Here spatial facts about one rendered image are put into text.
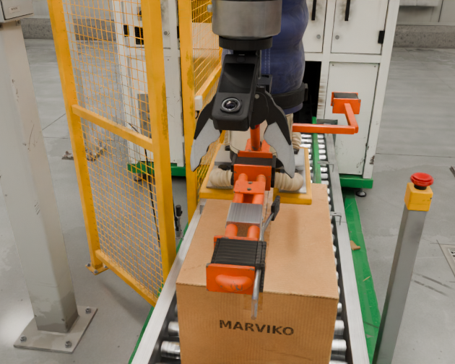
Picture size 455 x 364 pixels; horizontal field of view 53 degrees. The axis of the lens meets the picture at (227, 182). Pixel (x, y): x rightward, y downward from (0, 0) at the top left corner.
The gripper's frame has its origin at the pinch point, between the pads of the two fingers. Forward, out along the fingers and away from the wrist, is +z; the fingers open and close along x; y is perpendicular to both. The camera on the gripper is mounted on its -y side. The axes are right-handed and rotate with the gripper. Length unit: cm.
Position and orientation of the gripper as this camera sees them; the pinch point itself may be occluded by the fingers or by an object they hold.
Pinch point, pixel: (241, 178)
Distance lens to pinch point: 67.0
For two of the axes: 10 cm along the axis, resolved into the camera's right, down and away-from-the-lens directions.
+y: 1.5, -4.5, 8.8
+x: -9.9, -0.7, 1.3
